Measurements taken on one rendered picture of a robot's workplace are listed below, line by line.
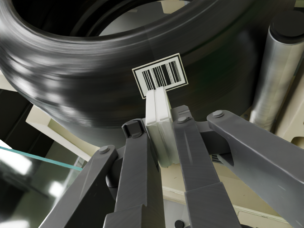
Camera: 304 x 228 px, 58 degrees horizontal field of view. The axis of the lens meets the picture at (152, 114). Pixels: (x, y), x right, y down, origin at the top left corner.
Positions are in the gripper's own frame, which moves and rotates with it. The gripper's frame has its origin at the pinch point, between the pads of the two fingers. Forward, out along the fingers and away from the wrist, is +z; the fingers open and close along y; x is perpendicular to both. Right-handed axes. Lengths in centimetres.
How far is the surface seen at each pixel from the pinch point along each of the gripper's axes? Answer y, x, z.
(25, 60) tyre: -16.8, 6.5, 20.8
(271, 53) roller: 14.1, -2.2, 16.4
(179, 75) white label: 2.6, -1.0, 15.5
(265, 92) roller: 14.4, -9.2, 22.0
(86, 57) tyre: -8.0, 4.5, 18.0
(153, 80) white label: -0.6, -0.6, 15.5
